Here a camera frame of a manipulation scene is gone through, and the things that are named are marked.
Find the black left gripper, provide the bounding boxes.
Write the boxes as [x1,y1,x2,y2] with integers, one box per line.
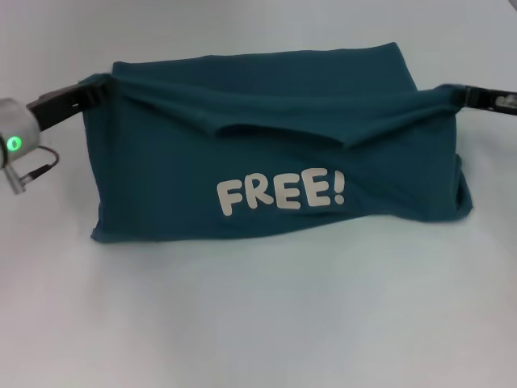
[26,75,112,131]

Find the teal blue shirt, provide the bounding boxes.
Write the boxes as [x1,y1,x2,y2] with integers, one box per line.
[89,40,473,246]

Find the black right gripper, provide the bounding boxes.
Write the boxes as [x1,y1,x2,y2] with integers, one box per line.
[464,85,517,118]

